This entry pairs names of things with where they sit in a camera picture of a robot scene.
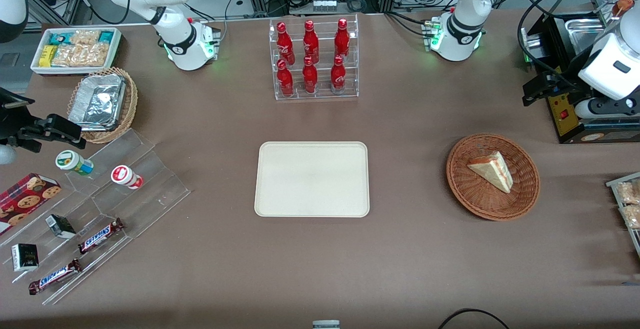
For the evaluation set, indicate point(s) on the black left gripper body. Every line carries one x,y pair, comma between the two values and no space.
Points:
568,75

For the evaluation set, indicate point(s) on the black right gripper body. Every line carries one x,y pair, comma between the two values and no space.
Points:
11,123

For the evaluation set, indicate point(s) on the triangle sandwich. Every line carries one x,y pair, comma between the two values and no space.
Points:
492,171

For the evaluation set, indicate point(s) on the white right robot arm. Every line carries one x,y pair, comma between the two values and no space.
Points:
180,44

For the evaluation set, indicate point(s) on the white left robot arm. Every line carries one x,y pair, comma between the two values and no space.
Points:
467,19

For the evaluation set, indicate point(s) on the light wicker basket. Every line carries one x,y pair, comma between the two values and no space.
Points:
129,104

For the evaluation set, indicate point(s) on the brown wicker basket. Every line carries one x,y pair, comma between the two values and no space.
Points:
480,196

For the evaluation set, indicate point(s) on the beige plastic tray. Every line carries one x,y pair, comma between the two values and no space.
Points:
312,179

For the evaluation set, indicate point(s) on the green lidded yogurt cup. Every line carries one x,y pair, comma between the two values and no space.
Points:
72,162

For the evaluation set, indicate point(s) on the black countertop appliance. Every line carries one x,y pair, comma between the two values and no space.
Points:
565,119

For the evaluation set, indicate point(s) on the aluminium foil trays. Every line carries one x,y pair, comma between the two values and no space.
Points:
97,101

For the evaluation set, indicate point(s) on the white snack bin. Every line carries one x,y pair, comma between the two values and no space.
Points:
35,66

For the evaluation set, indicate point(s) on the red cookie box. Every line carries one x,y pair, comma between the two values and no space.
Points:
25,199

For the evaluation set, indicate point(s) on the yellow snack packet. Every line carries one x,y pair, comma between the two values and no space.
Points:
48,56

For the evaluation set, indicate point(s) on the clear bag of crackers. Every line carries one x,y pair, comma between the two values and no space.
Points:
82,55
86,37

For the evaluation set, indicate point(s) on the red lidded yogurt cup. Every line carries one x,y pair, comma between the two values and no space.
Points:
126,176

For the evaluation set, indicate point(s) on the small black box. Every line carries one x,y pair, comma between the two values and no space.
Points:
61,226
25,257

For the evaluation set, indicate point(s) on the teal snack packet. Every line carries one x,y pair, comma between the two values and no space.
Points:
60,39
107,37

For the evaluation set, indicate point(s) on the clear acrylic step display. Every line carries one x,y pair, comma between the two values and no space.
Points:
150,189

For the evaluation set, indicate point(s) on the Snickers bar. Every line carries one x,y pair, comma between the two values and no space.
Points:
54,277
100,236

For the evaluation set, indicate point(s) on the clear bag of snacks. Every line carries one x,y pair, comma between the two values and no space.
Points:
632,216
629,192

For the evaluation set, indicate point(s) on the red cola bottle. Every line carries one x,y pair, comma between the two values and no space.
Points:
284,44
342,40
310,78
338,76
310,43
285,80

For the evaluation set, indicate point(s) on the clear acrylic bottle rack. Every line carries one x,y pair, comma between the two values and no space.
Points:
322,94

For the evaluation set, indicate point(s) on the white power strip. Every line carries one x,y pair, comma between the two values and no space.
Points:
324,4

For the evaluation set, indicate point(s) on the grey device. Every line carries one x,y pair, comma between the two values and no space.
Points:
326,325

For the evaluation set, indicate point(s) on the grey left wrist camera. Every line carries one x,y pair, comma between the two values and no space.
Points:
600,109

